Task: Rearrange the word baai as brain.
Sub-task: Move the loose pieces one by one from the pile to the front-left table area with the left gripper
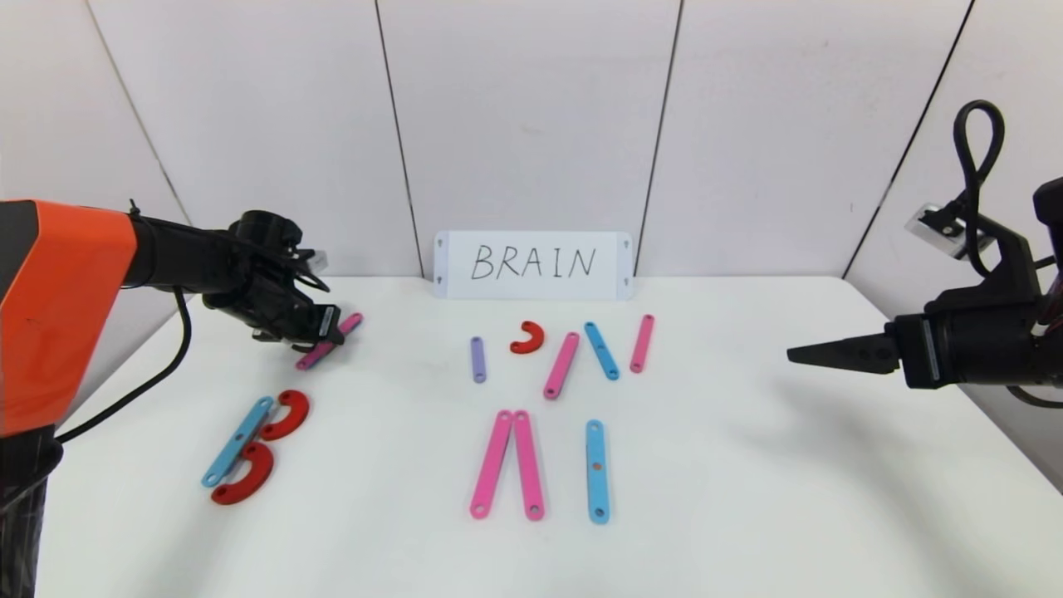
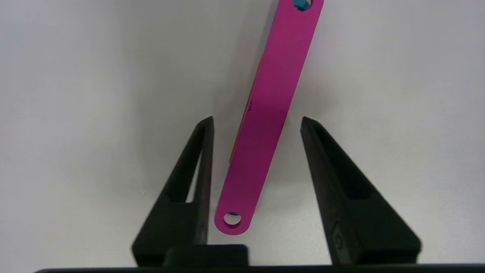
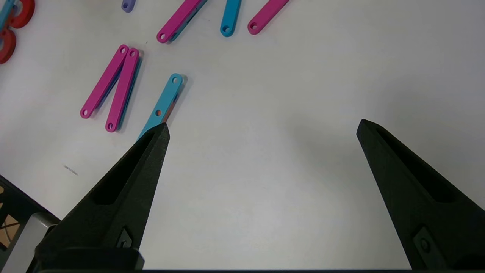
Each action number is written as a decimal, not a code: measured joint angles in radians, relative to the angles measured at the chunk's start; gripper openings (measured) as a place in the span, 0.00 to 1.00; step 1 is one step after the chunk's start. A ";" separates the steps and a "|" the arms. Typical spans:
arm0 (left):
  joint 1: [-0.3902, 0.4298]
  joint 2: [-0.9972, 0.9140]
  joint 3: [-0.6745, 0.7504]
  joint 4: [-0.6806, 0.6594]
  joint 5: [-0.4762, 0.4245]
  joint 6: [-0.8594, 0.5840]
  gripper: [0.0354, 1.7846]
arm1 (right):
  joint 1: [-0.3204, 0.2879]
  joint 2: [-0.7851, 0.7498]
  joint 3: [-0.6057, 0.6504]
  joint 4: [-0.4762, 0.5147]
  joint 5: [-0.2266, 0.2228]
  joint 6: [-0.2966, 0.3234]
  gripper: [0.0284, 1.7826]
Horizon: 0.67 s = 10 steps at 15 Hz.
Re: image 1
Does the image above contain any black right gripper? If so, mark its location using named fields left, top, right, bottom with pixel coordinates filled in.
left=786, top=306, right=1037, bottom=390

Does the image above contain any short blue bar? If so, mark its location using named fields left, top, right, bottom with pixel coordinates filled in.
left=583, top=321, right=620, bottom=381

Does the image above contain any large red curved piece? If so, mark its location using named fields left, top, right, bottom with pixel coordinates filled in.
left=210, top=441, right=275, bottom=506

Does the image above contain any black looped right cable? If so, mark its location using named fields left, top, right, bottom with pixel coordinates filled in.
left=953, top=100, right=1006, bottom=279

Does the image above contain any black right camera bracket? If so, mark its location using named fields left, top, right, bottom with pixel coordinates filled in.
left=926, top=212, right=1043, bottom=315

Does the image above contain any thin black curved cable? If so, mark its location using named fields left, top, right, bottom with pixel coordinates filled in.
left=1009, top=384, right=1063, bottom=409

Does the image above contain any long light blue bar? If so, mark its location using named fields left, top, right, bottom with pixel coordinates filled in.
left=585, top=419, right=610, bottom=524
left=201, top=396, right=275, bottom=488

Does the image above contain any medium red curved piece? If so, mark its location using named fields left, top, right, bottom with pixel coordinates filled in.
left=260, top=390, right=311, bottom=441

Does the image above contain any white BRAIN sign card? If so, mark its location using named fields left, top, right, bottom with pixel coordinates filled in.
left=434, top=232, right=634, bottom=301

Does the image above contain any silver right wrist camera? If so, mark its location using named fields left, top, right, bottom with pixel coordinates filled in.
left=905, top=203, right=997, bottom=260

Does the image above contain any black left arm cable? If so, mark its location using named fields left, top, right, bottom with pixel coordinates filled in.
left=54, top=287, right=192, bottom=444

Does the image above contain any short pink bar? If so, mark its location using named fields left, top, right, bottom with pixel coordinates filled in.
left=629, top=314, right=655, bottom=374

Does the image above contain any long pink bar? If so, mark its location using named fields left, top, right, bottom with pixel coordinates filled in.
left=296, top=312, right=365, bottom=371
left=470, top=409, right=514, bottom=520
left=512, top=410, right=546, bottom=522
left=543, top=331, right=580, bottom=401

